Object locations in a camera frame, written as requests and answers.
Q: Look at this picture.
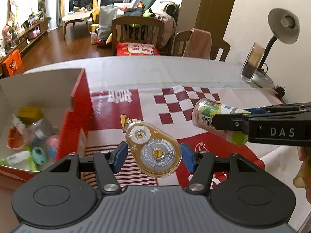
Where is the small yellow box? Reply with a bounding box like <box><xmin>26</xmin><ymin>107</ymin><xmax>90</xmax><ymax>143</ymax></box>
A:
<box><xmin>17</xmin><ymin>107</ymin><xmax>44</xmax><ymax>124</ymax></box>

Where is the wooden door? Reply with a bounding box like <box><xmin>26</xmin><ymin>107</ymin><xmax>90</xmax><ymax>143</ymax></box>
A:
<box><xmin>194</xmin><ymin>0</ymin><xmax>240</xmax><ymax>44</ymax></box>

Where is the pink bag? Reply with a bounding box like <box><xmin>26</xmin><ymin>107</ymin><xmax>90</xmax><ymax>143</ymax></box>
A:
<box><xmin>27</xmin><ymin>25</ymin><xmax>40</xmax><ymax>39</ymax></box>

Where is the glass tumbler with brown contents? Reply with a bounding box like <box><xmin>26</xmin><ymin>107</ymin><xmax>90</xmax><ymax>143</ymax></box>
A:
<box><xmin>240</xmin><ymin>42</ymin><xmax>264</xmax><ymax>82</ymax></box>

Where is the wooden slat-back chair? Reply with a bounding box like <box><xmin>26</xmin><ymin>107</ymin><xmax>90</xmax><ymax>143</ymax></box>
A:
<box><xmin>111</xmin><ymin>16</ymin><xmax>165</xmax><ymax>56</ymax></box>

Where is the grey desk lamp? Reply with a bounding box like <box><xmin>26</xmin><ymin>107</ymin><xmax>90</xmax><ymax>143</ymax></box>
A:
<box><xmin>251</xmin><ymin>8</ymin><xmax>300</xmax><ymax>89</ymax></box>

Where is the yellow giraffe toy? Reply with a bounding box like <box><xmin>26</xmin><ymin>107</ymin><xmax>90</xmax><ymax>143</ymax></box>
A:
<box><xmin>89</xmin><ymin>0</ymin><xmax>100</xmax><ymax>25</ymax></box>

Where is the clear jar with green lid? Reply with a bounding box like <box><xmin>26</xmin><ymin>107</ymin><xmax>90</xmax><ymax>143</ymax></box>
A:
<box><xmin>191</xmin><ymin>98</ymin><xmax>251</xmax><ymax>146</ymax></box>

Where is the red printed cushion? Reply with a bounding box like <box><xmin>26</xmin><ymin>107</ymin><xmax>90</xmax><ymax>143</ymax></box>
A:
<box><xmin>116</xmin><ymin>42</ymin><xmax>161</xmax><ymax>56</ymax></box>

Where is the red white printed tablecloth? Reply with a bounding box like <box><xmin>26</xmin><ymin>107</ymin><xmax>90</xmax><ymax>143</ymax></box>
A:
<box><xmin>78</xmin><ymin>86</ymin><xmax>292</xmax><ymax>195</ymax></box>

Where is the wooden coffee table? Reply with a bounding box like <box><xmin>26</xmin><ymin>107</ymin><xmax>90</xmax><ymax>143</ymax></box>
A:
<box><xmin>61</xmin><ymin>9</ymin><xmax>96</xmax><ymax>39</ymax></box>

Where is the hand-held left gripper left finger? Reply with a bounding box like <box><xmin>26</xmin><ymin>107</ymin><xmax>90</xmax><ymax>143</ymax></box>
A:
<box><xmin>49</xmin><ymin>141</ymin><xmax>129</xmax><ymax>196</ymax></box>

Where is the pink round toy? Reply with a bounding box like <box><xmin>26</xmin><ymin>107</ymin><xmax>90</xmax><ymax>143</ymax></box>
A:
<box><xmin>47</xmin><ymin>135</ymin><xmax>60</xmax><ymax>152</ymax></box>

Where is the wooden TV cabinet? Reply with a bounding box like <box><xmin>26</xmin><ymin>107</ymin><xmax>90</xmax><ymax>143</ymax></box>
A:
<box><xmin>0</xmin><ymin>19</ymin><xmax>49</xmax><ymax>63</ymax></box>

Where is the white hanging cloth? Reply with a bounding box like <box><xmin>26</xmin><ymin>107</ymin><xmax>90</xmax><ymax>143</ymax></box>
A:
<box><xmin>7</xmin><ymin>0</ymin><xmax>39</xmax><ymax>27</ymax></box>

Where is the yellow clear correction tape dispenser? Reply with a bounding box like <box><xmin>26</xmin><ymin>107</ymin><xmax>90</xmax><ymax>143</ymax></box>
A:
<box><xmin>121</xmin><ymin>114</ymin><xmax>183</xmax><ymax>178</ymax></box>

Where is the red cardboard box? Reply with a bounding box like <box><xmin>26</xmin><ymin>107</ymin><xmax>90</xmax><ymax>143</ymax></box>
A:
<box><xmin>0</xmin><ymin>68</ymin><xmax>94</xmax><ymax>182</ymax></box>

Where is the pink blanket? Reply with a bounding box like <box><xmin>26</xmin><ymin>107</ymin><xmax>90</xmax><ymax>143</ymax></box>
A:
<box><xmin>157</xmin><ymin>12</ymin><xmax>177</xmax><ymax>44</ymax></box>

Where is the white green marker pen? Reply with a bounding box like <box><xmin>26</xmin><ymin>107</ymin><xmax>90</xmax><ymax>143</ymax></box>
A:
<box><xmin>0</xmin><ymin>150</ymin><xmax>37</xmax><ymax>171</ymax></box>

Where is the grey plastic bag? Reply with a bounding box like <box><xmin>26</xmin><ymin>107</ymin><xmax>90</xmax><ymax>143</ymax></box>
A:
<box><xmin>97</xmin><ymin>4</ymin><xmax>119</xmax><ymax>42</ymax></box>

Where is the pink towel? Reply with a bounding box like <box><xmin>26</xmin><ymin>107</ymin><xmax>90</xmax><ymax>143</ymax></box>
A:
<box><xmin>183</xmin><ymin>28</ymin><xmax>212</xmax><ymax>59</ymax></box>

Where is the orange gift box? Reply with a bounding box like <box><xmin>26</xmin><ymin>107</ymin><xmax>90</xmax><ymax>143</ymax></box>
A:
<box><xmin>1</xmin><ymin>50</ymin><xmax>24</xmax><ymax>77</ymax></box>

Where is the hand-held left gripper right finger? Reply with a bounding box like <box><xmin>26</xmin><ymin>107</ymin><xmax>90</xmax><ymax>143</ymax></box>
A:
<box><xmin>180</xmin><ymin>142</ymin><xmax>261</xmax><ymax>196</ymax></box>

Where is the dark garment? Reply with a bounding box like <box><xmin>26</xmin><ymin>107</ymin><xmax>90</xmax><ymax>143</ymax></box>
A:
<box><xmin>124</xmin><ymin>8</ymin><xmax>144</xmax><ymax>16</ymax></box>

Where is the teal round case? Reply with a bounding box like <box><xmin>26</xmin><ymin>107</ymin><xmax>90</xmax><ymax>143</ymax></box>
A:
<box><xmin>31</xmin><ymin>147</ymin><xmax>48</xmax><ymax>164</ymax></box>

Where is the green white sofa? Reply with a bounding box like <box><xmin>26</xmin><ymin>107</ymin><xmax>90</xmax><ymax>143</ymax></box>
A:
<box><xmin>114</xmin><ymin>0</ymin><xmax>180</xmax><ymax>49</ymax></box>

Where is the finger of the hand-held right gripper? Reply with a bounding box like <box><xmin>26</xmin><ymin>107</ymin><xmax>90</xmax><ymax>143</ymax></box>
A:
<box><xmin>243</xmin><ymin>103</ymin><xmax>311</xmax><ymax>114</ymax></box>
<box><xmin>212</xmin><ymin>113</ymin><xmax>250</xmax><ymax>136</ymax></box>

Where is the person's right hand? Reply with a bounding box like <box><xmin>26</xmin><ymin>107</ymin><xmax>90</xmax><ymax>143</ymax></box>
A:
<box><xmin>293</xmin><ymin>148</ymin><xmax>311</xmax><ymax>204</ymax></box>

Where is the silver-capped white jar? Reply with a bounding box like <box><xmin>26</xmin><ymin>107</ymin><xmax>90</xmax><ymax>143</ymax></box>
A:
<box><xmin>31</xmin><ymin>119</ymin><xmax>54</xmax><ymax>139</ymax></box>

